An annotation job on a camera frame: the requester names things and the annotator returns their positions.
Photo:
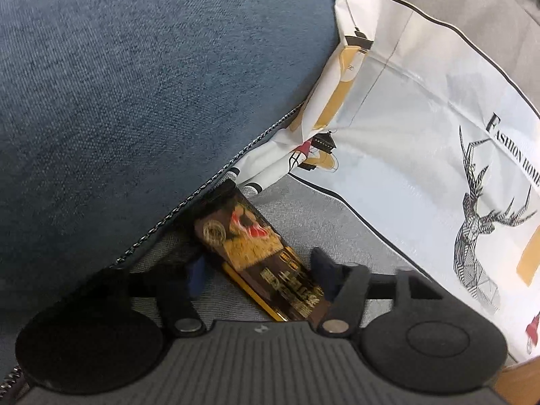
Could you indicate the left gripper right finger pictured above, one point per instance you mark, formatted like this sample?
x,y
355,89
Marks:
x,y
345,288

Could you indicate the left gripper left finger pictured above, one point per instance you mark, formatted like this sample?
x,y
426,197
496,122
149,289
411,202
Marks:
x,y
168,284

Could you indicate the black gold snack bar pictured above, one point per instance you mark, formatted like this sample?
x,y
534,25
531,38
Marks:
x,y
257,258

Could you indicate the blue sofa armrest cushion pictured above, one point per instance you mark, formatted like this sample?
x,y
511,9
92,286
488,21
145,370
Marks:
x,y
114,112

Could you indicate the cardboard box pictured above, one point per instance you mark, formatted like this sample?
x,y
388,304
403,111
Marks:
x,y
520,384

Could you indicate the grey sofa backrest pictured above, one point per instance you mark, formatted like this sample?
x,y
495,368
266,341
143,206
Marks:
x,y
506,30

